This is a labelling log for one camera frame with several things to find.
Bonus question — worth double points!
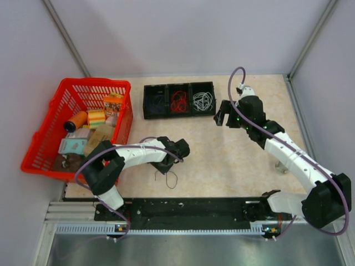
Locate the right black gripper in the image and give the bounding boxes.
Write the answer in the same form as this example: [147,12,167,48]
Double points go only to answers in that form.
[214,100,251,131]

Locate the white wire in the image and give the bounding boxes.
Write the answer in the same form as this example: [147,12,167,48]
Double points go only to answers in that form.
[192,90,214,112]

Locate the red wires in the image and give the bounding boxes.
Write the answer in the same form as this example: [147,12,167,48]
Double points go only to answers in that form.
[169,90,189,113]

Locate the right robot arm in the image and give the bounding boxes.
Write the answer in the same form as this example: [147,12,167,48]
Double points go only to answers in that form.
[214,96,352,229]

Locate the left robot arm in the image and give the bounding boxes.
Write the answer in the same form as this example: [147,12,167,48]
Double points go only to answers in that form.
[75,136,190,220]

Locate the black three-compartment tray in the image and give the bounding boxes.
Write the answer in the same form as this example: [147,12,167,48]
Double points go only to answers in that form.
[143,81,216,120]

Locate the brown cardboard box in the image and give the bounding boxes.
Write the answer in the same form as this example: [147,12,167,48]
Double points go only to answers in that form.
[83,124,115,156]

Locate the pink wrapped package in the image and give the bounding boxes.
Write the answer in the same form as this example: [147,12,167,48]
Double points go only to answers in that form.
[105,115,119,127]

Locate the clear plastic bottle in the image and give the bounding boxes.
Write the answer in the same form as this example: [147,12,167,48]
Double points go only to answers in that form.
[275,161,288,175]

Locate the orange snack package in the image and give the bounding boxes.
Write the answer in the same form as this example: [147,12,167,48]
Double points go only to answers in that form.
[103,93,124,117]

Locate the yellow green striped roll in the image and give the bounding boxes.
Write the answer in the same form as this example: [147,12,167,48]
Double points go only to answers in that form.
[87,109,106,129]

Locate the pink white box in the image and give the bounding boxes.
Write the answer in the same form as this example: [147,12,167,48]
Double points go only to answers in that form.
[65,128,94,140]

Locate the orange black cylinder can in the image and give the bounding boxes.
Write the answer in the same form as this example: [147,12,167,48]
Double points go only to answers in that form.
[63,111,88,133]

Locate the teal small box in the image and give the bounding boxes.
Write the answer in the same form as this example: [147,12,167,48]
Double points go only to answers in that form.
[58,138,88,155]

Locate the brown furry item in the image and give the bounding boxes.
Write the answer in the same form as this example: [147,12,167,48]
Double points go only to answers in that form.
[52,153,84,173]

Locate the red plastic basket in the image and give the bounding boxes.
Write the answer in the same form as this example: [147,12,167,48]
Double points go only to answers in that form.
[21,78,133,183]

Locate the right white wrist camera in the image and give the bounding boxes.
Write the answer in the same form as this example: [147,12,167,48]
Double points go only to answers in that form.
[237,84,255,99]

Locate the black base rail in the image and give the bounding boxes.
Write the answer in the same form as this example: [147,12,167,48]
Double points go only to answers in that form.
[94,197,292,230]

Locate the white slotted cable duct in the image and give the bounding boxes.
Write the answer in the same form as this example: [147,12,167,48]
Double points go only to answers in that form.
[56,223,125,235]

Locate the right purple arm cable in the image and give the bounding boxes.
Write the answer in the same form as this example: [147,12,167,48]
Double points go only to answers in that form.
[227,66,352,241]

